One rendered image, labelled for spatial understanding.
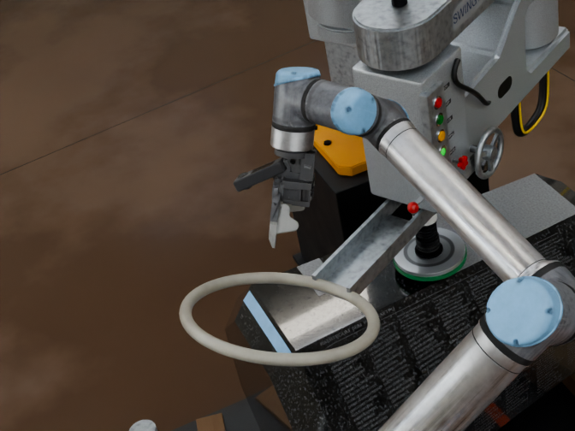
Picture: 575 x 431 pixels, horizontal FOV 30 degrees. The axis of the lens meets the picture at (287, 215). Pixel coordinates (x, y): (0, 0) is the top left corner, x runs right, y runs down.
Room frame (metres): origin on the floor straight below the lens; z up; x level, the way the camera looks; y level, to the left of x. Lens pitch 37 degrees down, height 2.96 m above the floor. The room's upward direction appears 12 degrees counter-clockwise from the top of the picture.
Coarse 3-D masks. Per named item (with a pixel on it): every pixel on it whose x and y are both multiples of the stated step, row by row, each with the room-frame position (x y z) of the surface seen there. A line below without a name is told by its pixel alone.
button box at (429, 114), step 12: (420, 96) 2.26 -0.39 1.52; (432, 96) 2.27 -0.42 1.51; (444, 96) 2.30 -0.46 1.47; (420, 108) 2.27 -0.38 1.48; (432, 108) 2.26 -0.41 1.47; (444, 108) 2.30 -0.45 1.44; (432, 120) 2.26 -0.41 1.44; (444, 120) 2.30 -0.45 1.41; (432, 132) 2.25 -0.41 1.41; (432, 144) 2.25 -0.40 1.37; (444, 144) 2.29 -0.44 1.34; (444, 156) 2.28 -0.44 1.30
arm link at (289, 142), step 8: (272, 128) 1.87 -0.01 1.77; (272, 136) 1.86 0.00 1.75; (280, 136) 1.84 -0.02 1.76; (288, 136) 1.83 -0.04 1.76; (296, 136) 1.83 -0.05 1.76; (304, 136) 1.83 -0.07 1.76; (312, 136) 1.85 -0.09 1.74; (272, 144) 1.85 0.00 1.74; (280, 144) 1.84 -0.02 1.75; (288, 144) 1.83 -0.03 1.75; (296, 144) 1.83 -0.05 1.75; (304, 144) 1.83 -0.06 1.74; (312, 144) 1.85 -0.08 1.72; (296, 152) 1.83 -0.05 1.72
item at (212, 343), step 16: (256, 272) 2.17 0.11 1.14; (272, 272) 2.17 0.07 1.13; (208, 288) 2.08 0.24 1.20; (320, 288) 2.11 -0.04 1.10; (336, 288) 2.08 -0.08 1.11; (192, 304) 1.99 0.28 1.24; (368, 304) 1.98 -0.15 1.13; (192, 320) 1.90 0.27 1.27; (368, 320) 1.91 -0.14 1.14; (192, 336) 1.84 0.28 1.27; (208, 336) 1.81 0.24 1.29; (368, 336) 1.81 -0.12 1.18; (224, 352) 1.76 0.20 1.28; (240, 352) 1.75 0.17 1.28; (256, 352) 1.74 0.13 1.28; (272, 352) 1.73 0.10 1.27; (304, 352) 1.73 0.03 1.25; (320, 352) 1.73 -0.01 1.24; (336, 352) 1.74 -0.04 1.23; (352, 352) 1.75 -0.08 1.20
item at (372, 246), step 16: (384, 208) 2.37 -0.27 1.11; (368, 224) 2.31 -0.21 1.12; (384, 224) 2.34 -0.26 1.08; (400, 224) 2.32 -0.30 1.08; (416, 224) 2.28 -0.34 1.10; (352, 240) 2.25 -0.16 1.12; (368, 240) 2.28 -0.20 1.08; (384, 240) 2.27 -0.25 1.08; (400, 240) 2.22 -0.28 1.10; (336, 256) 2.20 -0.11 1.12; (352, 256) 2.23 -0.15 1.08; (368, 256) 2.22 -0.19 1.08; (384, 256) 2.16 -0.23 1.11; (320, 272) 2.14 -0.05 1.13; (336, 272) 2.17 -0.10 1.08; (352, 272) 2.16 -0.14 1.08; (368, 272) 2.11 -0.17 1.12; (352, 288) 2.05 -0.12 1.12
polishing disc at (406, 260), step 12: (444, 228) 2.50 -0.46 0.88; (444, 240) 2.44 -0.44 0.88; (456, 240) 2.43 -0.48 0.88; (408, 252) 2.42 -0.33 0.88; (444, 252) 2.39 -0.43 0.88; (456, 252) 2.38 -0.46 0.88; (396, 264) 2.39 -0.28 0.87; (408, 264) 2.37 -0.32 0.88; (420, 264) 2.36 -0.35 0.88; (432, 264) 2.35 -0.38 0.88; (444, 264) 2.34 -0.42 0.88; (456, 264) 2.33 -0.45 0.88; (420, 276) 2.32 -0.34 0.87; (432, 276) 2.31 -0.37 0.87
